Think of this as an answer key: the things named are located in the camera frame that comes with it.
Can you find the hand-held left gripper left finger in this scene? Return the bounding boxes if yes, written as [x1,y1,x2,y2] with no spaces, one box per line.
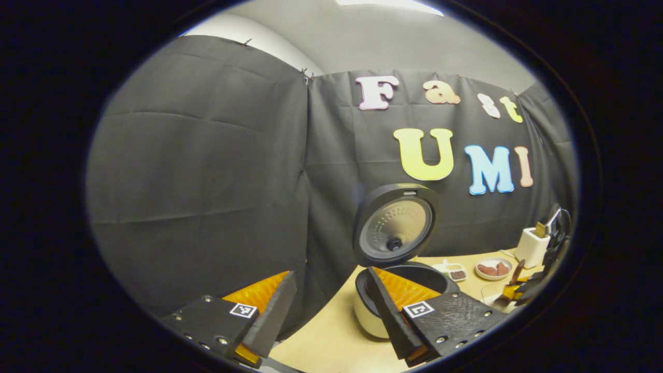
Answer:
[160,269,299,369]

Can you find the black backdrop cloth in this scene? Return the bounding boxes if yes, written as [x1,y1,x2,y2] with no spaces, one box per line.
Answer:
[85,35,578,337]

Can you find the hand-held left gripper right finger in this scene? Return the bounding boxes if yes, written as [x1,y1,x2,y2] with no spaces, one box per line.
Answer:
[366,266,511,368]

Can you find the white round plate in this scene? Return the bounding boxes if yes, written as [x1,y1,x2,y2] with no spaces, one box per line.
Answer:
[475,257,513,281]

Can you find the white divided bean dish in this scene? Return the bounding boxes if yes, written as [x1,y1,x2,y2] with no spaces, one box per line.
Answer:
[433,259,468,283]

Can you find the large ceiling light panel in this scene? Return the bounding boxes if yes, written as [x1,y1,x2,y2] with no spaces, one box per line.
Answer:
[337,0,443,16]

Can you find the black rice cooker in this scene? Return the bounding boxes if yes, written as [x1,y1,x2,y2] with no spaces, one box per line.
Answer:
[352,183,460,341]

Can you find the white utensil box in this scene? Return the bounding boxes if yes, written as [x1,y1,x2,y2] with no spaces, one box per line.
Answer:
[515,227,551,269]

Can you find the clear box of rice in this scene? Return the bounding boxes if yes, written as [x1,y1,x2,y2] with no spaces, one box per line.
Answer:
[481,282,518,311]

